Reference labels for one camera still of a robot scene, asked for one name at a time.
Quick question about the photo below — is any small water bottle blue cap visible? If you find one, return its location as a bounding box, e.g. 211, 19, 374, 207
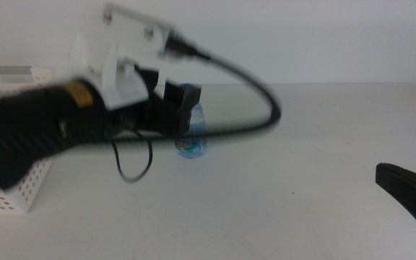
174, 82, 207, 160

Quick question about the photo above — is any white perforated plastic basket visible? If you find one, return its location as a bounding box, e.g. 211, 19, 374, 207
0, 66, 57, 215

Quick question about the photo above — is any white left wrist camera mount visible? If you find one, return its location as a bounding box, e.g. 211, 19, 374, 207
66, 2, 176, 111

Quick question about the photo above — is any thin black left arm wire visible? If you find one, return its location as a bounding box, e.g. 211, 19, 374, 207
109, 129, 154, 183

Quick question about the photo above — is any thick black left camera cable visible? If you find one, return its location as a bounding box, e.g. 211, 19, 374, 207
106, 30, 282, 144

